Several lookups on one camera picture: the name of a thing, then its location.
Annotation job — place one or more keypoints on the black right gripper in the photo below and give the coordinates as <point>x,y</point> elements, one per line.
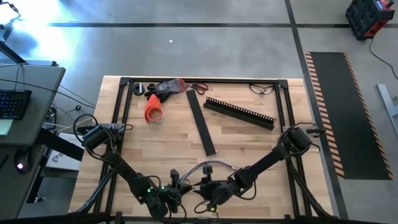
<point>217,191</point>

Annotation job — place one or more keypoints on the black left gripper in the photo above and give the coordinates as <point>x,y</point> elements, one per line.
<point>169,194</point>

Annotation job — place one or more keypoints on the black duct cover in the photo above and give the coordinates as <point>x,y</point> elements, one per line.
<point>201,124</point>

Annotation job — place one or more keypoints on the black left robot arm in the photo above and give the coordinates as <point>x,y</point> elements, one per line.
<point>124,171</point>

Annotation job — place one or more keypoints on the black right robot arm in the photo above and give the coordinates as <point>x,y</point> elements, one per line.
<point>267,161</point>

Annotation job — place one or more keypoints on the orange tape dispenser roll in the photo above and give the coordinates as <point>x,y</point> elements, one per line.
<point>152,109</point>

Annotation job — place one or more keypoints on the grey metal mounting plate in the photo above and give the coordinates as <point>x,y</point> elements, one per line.
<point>284,127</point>
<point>113,126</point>

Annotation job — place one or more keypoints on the grey and red work glove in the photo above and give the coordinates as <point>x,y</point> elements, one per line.
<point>168,87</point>

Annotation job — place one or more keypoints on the clear safety glasses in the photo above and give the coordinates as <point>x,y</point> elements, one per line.
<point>264,90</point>

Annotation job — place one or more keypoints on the white printed cardboard box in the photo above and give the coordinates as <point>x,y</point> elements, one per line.
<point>62,160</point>

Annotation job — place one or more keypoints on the black desk base beam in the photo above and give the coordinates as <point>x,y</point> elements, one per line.
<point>59,143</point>

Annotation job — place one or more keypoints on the black computer mouse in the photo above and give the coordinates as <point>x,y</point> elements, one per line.
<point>23,157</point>

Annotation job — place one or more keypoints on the black orange-striped floor mat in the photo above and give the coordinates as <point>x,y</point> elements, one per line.
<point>348,115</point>

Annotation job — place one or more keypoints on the grey desk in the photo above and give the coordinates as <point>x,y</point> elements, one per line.
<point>40,105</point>

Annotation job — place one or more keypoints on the black pen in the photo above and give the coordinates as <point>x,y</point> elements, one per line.
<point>3,162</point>

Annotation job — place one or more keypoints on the green sticky note pad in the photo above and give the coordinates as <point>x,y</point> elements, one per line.
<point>5,127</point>

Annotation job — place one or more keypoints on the black keyboard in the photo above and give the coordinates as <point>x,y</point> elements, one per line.
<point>14,104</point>

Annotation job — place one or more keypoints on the grey metal profile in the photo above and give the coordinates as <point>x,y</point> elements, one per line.
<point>387,102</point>

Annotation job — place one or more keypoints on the black tripod stand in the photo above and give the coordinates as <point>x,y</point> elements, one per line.
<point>12,53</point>

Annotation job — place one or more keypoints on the black and red toolbox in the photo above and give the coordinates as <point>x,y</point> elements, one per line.
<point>363,15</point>

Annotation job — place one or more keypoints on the black aluminium table frame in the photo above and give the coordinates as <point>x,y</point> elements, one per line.
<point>224,81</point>

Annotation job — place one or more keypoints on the black base mounting bracket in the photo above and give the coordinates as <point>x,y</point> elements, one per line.
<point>81,129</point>

